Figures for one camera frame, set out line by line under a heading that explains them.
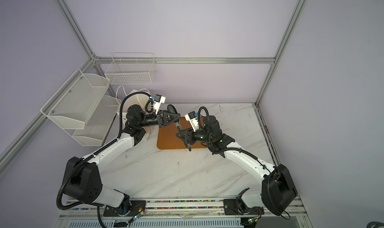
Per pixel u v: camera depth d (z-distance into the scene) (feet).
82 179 1.39
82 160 1.47
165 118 2.17
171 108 2.25
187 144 2.39
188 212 2.40
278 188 1.34
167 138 3.42
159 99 2.13
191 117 2.18
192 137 2.13
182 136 2.34
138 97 2.22
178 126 2.30
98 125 3.03
